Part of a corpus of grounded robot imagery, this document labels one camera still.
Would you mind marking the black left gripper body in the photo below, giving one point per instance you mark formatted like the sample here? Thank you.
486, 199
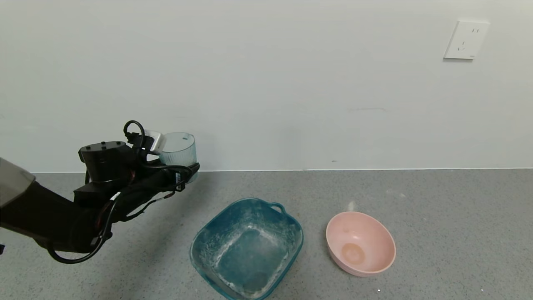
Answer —
180, 178

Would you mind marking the black labelled left gripper finger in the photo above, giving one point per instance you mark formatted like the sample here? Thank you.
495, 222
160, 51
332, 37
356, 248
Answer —
185, 173

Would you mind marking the clear ribbed plastic cup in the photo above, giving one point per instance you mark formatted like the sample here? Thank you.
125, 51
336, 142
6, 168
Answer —
179, 150

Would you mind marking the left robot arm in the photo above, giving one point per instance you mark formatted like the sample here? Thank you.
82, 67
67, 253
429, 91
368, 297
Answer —
50, 216

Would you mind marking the pink plastic bowl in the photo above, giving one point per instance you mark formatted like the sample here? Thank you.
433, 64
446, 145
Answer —
360, 246

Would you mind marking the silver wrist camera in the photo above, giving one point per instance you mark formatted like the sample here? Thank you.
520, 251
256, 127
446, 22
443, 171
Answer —
156, 142

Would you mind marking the white wall socket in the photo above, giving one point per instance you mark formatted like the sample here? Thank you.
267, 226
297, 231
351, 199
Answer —
465, 40

